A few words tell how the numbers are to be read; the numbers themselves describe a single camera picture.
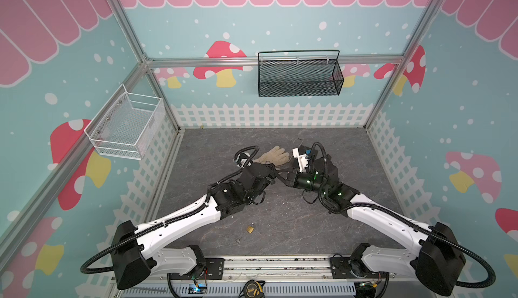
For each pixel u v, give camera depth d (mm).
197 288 726
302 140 1151
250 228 841
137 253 389
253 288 683
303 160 685
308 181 642
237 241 809
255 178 519
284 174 685
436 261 395
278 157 1062
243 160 670
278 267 759
